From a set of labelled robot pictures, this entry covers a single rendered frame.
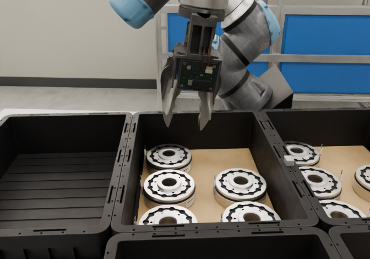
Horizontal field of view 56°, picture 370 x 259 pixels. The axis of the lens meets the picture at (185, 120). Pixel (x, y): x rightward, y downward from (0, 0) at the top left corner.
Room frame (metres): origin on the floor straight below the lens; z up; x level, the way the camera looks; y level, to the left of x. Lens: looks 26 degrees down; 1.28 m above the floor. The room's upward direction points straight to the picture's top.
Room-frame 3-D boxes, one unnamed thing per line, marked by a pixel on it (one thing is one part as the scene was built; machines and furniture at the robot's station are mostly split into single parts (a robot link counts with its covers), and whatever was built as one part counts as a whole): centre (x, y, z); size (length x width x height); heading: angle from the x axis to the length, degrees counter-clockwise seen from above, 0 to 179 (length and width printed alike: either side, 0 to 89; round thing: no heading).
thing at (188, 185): (0.57, 0.03, 0.86); 0.10 x 0.10 x 0.01
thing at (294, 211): (0.57, -0.04, 0.87); 0.40 x 0.30 x 0.11; 3
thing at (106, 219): (0.56, 0.26, 0.92); 0.40 x 0.30 x 0.02; 3
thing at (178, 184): (0.57, 0.03, 0.86); 0.05 x 0.05 x 0.01
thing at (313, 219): (0.57, -0.04, 0.92); 0.40 x 0.30 x 0.02; 3
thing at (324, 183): (0.58, -0.26, 0.86); 0.05 x 0.05 x 0.01
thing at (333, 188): (0.58, -0.26, 0.86); 0.10 x 0.10 x 0.01
